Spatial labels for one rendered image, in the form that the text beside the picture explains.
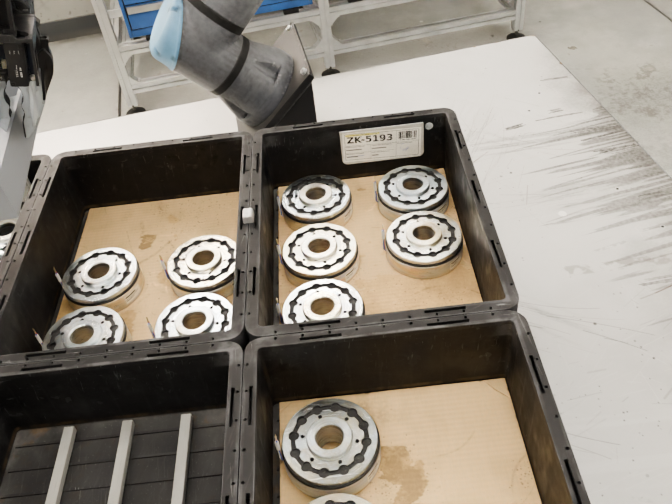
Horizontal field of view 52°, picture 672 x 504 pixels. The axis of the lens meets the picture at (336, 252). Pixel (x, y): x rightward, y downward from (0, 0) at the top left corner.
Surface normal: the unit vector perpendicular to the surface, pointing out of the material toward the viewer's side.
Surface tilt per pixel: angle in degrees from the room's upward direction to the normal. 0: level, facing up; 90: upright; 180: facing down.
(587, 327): 0
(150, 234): 0
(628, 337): 0
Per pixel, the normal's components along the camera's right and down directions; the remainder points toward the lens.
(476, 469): -0.10, -0.72
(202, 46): 0.29, 0.55
